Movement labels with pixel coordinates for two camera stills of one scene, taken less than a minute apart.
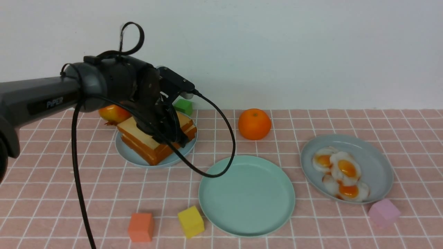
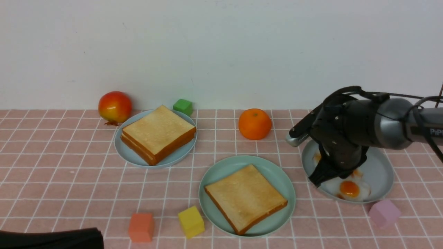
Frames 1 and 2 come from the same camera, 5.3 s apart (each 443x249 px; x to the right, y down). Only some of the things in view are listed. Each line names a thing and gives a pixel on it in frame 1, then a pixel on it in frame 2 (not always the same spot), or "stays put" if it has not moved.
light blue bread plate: (172, 160) stays put
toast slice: (129, 129) -> (244, 196)
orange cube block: (141, 228) stays put
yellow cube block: (191, 222) stays put
